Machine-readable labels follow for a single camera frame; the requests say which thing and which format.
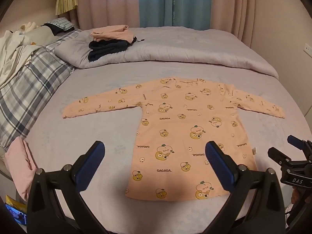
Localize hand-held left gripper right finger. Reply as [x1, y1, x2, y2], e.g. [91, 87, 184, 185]
[205, 141, 286, 234]

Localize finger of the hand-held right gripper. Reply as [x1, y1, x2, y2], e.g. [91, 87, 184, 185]
[268, 147, 296, 173]
[287, 135, 312, 160]

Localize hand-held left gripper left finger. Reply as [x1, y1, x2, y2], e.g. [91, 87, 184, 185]
[27, 141, 106, 234]

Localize peach cartoon-print shirt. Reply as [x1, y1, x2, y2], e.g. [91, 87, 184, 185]
[62, 77, 286, 201]

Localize person's right hand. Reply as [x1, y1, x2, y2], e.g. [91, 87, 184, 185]
[291, 188, 306, 204]

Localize lilac bed sheet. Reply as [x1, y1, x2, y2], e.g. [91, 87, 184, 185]
[24, 61, 312, 234]

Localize folded pink cloth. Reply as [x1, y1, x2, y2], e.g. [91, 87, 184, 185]
[4, 136, 37, 201]

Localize plaid blanket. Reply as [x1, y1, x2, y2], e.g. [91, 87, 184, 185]
[0, 29, 82, 149]

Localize folded navy garment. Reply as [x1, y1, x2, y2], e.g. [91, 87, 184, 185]
[88, 40, 129, 62]

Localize grey quilt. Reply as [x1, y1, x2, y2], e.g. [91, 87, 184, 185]
[54, 26, 279, 80]

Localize folded plain peach garment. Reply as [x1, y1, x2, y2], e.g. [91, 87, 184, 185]
[90, 25, 136, 44]

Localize dark cloth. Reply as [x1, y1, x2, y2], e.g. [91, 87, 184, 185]
[50, 24, 74, 36]

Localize white crumpled cloth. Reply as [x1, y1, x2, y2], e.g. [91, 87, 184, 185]
[0, 30, 41, 88]

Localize beige pillow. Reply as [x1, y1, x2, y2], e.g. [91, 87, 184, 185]
[24, 26, 61, 45]

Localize pink curtain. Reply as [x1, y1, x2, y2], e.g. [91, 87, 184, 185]
[69, 0, 142, 31]
[210, 0, 305, 51]

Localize striped pillow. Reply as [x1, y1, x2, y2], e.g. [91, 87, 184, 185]
[44, 17, 76, 32]

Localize cream plush toy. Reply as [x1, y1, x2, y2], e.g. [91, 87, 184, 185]
[21, 22, 39, 33]

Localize blue curtain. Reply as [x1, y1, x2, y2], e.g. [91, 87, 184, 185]
[138, 0, 214, 30]

